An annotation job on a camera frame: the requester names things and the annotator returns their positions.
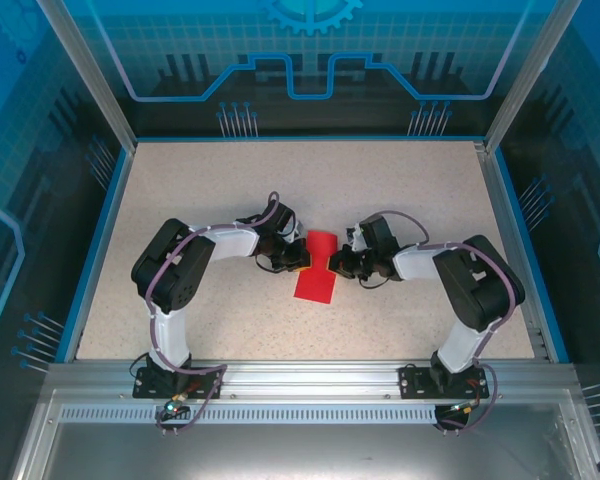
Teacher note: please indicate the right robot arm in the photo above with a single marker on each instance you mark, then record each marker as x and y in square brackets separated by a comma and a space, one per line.
[480, 285]

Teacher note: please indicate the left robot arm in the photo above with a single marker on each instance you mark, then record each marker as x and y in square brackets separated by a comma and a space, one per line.
[175, 280]

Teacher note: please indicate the grey sheet metal tray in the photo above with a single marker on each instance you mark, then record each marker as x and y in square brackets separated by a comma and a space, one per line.
[305, 450]

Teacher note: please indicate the small adapter with green light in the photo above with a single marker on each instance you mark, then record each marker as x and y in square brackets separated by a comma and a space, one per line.
[462, 407]
[174, 406]

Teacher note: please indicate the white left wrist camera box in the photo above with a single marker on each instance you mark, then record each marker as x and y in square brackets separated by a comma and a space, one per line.
[295, 232]

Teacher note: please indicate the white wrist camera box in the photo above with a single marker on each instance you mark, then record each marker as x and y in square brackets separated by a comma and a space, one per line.
[295, 232]
[356, 239]

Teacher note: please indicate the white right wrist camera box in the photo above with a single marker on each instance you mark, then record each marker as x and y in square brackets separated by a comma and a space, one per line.
[356, 239]

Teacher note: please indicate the long aluminium profile rail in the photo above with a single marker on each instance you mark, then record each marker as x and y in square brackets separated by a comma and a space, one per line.
[305, 380]

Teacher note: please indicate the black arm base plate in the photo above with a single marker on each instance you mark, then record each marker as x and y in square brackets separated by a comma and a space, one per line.
[205, 387]
[415, 382]

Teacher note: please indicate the short aluminium profile rail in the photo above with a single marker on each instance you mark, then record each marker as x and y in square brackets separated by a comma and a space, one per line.
[516, 255]

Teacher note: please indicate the aluminium frame post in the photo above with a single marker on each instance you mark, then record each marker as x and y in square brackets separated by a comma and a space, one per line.
[95, 80]
[525, 80]

